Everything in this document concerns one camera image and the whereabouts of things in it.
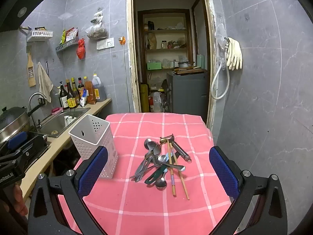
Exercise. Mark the dark brown door frame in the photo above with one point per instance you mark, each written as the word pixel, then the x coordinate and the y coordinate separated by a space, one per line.
pixel 139 53

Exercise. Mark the hanging steel utensil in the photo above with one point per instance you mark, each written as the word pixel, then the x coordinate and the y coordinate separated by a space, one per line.
pixel 47 68

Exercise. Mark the steel sink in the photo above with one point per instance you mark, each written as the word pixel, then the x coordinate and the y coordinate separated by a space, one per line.
pixel 62 124

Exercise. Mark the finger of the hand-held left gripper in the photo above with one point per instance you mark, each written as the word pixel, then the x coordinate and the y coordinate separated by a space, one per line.
pixel 22 153
pixel 17 138

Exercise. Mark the beige dish towel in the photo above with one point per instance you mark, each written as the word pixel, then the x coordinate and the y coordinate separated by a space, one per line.
pixel 44 83

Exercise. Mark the steel pot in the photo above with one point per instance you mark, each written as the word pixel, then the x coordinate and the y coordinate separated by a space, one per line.
pixel 184 64

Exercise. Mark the wooden storage shelves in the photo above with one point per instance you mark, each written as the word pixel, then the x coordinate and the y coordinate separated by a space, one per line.
pixel 166 31

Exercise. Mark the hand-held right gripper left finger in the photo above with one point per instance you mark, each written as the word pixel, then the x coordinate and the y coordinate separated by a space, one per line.
pixel 94 169

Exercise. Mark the white wall switch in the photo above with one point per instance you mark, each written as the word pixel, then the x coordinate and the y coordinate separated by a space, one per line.
pixel 100 45

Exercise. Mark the wooden boards stack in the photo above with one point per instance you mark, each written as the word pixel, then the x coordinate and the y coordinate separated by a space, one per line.
pixel 189 70

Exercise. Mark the wooden grater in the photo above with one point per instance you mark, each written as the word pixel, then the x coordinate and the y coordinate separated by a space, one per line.
pixel 30 72

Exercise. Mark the white wall basket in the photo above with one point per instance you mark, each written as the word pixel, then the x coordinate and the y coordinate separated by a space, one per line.
pixel 39 35

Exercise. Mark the steel wok with lid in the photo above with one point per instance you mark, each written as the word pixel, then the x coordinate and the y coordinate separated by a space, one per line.
pixel 12 122

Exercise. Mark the person's left hand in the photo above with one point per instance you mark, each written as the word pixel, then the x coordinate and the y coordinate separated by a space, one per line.
pixel 18 199

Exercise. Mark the clear bag of dried food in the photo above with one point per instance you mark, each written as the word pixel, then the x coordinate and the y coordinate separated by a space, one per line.
pixel 96 31

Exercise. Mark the clear plastic wall bag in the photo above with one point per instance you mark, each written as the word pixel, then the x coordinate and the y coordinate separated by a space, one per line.
pixel 220 41

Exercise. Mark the black induction cooker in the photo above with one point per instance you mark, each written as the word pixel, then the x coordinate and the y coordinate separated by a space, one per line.
pixel 40 140

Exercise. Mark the small glass jar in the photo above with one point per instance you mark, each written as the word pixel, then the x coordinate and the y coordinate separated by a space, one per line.
pixel 163 44

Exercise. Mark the steel fork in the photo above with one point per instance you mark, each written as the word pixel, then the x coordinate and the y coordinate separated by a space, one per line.
pixel 156 150

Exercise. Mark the grey cabinet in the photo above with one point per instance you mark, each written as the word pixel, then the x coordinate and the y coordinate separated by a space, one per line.
pixel 188 90

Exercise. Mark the steel peeler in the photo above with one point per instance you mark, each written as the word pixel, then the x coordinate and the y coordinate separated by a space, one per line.
pixel 181 150

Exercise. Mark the blue white packet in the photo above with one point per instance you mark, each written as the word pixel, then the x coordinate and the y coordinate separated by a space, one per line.
pixel 84 99

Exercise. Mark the green yellow seasoning packet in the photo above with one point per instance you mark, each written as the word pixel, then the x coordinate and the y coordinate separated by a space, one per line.
pixel 63 36

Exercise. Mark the beige kitchen counter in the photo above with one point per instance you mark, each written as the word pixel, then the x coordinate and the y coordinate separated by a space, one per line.
pixel 58 142

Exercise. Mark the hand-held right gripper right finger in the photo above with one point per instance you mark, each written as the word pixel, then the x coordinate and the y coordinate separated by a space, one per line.
pixel 223 171

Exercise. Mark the white wall socket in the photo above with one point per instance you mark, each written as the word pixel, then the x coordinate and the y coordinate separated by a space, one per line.
pixel 110 42

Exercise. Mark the dark shelf bottles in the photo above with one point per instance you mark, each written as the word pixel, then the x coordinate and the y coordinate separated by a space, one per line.
pixel 150 25

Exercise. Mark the small clear food bag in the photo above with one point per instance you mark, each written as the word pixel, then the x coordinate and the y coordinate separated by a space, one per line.
pixel 97 16

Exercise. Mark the pink checkered tablecloth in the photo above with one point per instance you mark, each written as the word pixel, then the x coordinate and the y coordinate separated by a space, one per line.
pixel 146 213

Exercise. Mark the green box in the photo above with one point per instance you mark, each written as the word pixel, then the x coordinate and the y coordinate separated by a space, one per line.
pixel 154 65

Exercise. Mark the grey wall shelf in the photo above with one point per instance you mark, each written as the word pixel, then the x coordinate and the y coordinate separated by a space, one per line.
pixel 67 44

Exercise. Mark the white perforated utensil holder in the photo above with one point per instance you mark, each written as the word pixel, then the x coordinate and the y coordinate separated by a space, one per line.
pixel 107 139

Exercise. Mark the cream rubber gloves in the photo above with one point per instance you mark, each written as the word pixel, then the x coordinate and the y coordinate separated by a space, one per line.
pixel 234 53

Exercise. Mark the brown pump bottle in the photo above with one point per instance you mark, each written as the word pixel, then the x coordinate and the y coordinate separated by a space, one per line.
pixel 63 96

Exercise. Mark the dark sauce bottle gold cap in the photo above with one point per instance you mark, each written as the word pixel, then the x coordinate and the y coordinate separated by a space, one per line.
pixel 74 87

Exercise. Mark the white plastic jug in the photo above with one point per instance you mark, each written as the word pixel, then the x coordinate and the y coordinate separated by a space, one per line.
pixel 156 101

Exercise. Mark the black range hood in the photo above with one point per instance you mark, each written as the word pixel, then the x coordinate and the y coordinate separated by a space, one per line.
pixel 22 7

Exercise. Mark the red seasoning packets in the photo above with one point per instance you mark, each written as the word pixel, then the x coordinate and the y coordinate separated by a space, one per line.
pixel 72 33

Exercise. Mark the dark sauce bottle red cap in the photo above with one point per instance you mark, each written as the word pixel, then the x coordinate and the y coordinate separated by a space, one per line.
pixel 81 85

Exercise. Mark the small brass spoon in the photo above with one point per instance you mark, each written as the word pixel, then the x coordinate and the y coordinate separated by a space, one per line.
pixel 163 140

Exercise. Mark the steel faucet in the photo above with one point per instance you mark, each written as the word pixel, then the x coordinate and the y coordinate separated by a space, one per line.
pixel 30 99

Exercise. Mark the orange plug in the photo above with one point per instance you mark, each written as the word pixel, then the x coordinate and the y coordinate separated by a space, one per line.
pixel 122 40

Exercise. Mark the worn beige door frame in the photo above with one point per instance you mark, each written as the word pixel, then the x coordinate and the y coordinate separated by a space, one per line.
pixel 129 53

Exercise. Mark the red plastic bag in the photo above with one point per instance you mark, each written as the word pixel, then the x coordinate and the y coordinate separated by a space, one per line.
pixel 81 49

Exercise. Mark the brown paper bag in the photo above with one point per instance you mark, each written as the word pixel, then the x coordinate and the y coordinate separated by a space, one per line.
pixel 151 40

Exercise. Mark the yellow gas cylinder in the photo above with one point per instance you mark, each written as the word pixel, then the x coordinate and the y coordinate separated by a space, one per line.
pixel 144 98

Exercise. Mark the white sink basket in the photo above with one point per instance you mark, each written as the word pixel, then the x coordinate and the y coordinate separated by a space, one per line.
pixel 70 120

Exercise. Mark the yellow label sauce bottle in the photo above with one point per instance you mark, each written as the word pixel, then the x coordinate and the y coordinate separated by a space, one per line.
pixel 71 96

